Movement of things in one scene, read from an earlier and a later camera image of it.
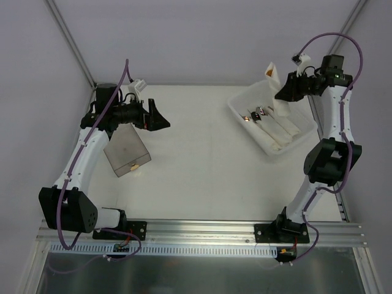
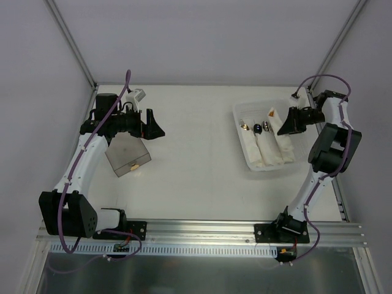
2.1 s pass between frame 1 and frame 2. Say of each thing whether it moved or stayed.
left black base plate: stayed
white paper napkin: moved
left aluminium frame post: stayed
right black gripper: moved
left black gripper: moved
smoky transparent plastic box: stayed
